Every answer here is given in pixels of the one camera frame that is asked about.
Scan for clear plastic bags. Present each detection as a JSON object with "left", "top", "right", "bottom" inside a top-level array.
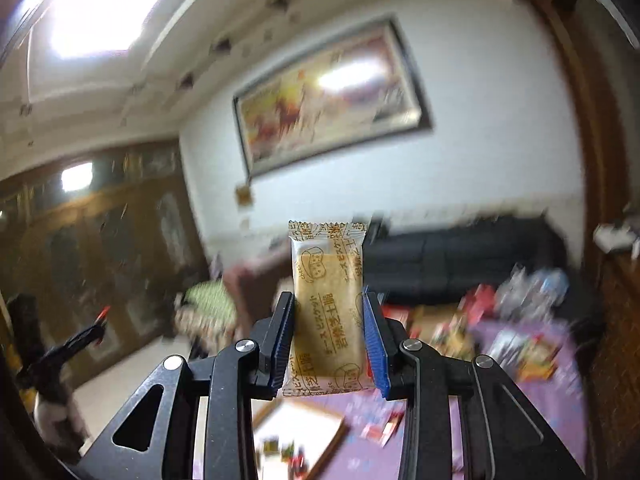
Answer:
[{"left": 492, "top": 265, "right": 571, "bottom": 318}]

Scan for black sofa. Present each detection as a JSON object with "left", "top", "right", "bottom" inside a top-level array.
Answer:
[{"left": 365, "top": 217, "right": 568, "bottom": 308}]

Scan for wooden side cabinet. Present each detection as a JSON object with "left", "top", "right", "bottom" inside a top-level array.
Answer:
[{"left": 585, "top": 250, "right": 640, "bottom": 461}]

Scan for wooden wardrobe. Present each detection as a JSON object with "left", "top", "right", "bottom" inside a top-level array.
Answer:
[{"left": 0, "top": 142, "right": 211, "bottom": 391}]

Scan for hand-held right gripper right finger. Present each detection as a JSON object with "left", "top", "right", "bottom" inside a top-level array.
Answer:
[{"left": 362, "top": 285, "right": 586, "bottom": 480}]

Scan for beige biscuit packet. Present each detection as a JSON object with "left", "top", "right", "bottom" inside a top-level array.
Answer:
[{"left": 281, "top": 219, "right": 376, "bottom": 399}]

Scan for person's left forearm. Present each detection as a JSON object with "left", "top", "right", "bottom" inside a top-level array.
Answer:
[{"left": 32, "top": 385, "right": 88, "bottom": 456}]

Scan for ceiling light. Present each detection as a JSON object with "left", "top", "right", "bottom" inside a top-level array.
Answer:
[{"left": 47, "top": 0, "right": 201, "bottom": 61}]

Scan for green patterned cushion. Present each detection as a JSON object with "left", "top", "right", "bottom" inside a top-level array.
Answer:
[{"left": 175, "top": 280, "right": 241, "bottom": 356}]

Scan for small red snack packets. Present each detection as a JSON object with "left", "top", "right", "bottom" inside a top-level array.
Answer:
[{"left": 362, "top": 407, "right": 406, "bottom": 446}]

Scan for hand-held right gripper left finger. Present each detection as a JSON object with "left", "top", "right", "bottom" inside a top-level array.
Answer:
[{"left": 80, "top": 290, "right": 297, "bottom": 480}]

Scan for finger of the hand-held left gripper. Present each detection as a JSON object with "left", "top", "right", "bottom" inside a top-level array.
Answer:
[{"left": 47, "top": 305, "right": 112, "bottom": 366}]

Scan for purple floral tablecloth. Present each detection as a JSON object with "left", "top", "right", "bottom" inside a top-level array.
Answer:
[{"left": 345, "top": 317, "right": 591, "bottom": 480}]

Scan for large cardboard box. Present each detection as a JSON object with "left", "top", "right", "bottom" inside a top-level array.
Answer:
[{"left": 251, "top": 399, "right": 349, "bottom": 480}]

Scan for framed horse painting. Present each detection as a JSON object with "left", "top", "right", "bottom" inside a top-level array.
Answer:
[{"left": 232, "top": 16, "right": 433, "bottom": 180}]

